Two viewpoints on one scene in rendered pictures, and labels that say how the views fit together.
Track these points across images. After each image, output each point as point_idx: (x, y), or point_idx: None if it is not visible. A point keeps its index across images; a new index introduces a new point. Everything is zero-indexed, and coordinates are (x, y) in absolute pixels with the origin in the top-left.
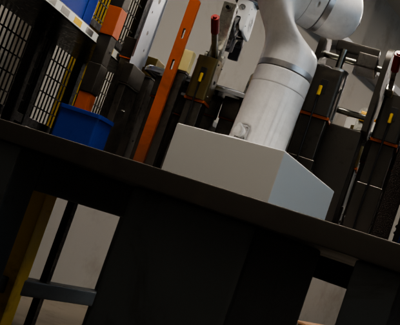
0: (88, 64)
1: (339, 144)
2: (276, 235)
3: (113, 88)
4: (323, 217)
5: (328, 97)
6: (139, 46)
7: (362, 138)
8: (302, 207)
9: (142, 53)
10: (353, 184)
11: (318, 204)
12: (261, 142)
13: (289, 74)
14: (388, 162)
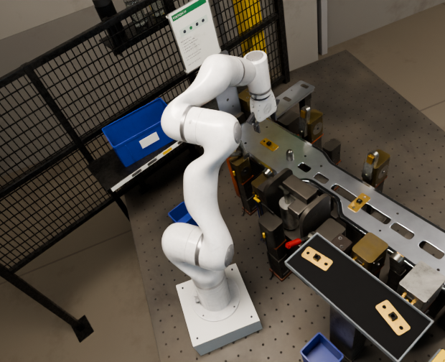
0: (197, 145)
1: (296, 250)
2: None
3: None
4: (259, 327)
5: (270, 240)
6: (225, 110)
7: None
8: (233, 338)
9: (233, 107)
10: (346, 229)
11: (247, 330)
12: (206, 308)
13: (199, 289)
14: None
